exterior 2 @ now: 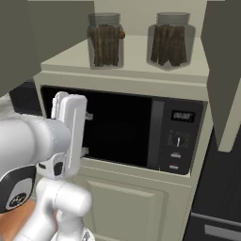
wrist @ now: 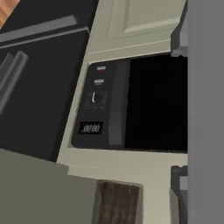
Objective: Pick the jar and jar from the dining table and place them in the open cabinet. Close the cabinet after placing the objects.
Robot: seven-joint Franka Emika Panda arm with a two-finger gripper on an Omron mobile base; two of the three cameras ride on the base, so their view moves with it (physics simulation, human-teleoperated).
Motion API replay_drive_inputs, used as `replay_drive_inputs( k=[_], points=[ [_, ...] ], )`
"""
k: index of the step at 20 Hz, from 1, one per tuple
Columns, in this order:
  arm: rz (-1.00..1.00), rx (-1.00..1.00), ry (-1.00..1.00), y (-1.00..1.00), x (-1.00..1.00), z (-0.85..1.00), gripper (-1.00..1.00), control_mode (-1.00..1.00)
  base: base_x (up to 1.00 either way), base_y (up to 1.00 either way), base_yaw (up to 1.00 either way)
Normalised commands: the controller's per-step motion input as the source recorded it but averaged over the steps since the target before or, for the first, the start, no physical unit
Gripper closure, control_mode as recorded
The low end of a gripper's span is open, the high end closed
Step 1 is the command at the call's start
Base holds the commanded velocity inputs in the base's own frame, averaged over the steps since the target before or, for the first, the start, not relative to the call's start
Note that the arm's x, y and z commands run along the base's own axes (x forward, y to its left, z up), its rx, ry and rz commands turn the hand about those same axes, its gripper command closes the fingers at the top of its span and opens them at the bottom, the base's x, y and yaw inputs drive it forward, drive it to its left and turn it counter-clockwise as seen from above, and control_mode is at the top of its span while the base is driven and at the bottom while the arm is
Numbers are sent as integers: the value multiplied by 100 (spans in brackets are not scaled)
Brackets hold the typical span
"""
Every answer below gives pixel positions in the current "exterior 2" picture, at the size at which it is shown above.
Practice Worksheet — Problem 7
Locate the dark appliance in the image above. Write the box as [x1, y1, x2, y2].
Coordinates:
[8, 79, 43, 117]

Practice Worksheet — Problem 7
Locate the cream cabinet unit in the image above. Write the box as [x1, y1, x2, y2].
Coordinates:
[33, 0, 215, 241]

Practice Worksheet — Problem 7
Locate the black appliance with grey handle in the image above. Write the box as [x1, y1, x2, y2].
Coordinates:
[183, 127, 241, 241]

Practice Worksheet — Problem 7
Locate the cream lower cupboard door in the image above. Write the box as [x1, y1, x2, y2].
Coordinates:
[71, 165, 193, 241]

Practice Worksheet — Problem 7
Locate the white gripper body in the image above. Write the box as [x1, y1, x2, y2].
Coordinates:
[51, 90, 88, 180]

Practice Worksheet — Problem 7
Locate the grey-green cabinet door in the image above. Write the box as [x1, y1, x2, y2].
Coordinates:
[201, 0, 241, 154]
[0, 0, 96, 99]

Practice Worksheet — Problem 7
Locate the black microwave oven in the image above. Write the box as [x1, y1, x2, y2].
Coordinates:
[40, 85, 205, 176]

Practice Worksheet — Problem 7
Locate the glass jar of brown sticks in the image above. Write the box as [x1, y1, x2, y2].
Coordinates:
[146, 11, 197, 72]
[87, 12, 126, 71]

